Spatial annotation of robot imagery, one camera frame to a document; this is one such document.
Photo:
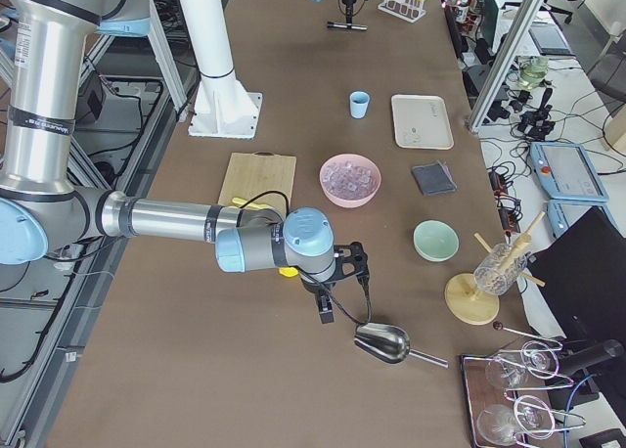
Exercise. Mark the light blue plastic cup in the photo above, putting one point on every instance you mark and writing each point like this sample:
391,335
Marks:
358,104

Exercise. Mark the blue teach pendant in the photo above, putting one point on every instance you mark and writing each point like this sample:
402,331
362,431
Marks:
562,214
565,172

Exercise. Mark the textured drinking glass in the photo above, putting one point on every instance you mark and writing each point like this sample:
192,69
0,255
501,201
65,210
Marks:
498,271

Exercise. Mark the wine glass lower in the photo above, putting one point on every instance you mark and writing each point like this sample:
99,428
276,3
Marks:
528,419

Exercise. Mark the bamboo cutting board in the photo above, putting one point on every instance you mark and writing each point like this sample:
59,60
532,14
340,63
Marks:
248,175

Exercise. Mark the aluminium frame post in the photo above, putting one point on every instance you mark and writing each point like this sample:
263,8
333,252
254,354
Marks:
522,21

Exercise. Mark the pink bowl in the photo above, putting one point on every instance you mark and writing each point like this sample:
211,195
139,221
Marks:
347,203

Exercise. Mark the folded grey cloth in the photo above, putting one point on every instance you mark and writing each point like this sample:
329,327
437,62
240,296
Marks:
434,179

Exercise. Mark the mint green bowl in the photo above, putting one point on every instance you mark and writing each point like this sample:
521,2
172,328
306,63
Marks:
435,241

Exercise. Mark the wooden cup tree stand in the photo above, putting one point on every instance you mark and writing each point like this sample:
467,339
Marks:
466,301

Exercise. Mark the pile of clear ice cubes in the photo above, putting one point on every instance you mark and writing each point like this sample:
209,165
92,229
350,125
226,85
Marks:
349,180

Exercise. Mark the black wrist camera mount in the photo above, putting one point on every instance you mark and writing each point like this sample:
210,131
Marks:
351,261

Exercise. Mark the wine glass upper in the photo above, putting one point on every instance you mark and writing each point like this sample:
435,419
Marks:
512,368

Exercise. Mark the steel muddler black tip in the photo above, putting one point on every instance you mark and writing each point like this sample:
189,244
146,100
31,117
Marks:
346,26

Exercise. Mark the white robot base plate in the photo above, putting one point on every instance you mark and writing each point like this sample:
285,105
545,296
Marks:
224,109

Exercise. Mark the cream rabbit serving tray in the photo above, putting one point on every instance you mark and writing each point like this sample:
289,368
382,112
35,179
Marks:
421,122

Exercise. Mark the yellow plastic knife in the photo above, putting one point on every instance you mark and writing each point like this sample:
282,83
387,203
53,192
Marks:
243,203

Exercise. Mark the whole yellow lemon upper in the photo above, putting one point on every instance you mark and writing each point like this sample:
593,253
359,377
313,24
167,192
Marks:
289,272

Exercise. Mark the steel ice scoop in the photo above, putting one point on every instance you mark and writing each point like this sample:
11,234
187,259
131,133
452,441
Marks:
390,344

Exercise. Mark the wine glass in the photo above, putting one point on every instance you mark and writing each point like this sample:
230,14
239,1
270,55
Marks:
512,368
528,419

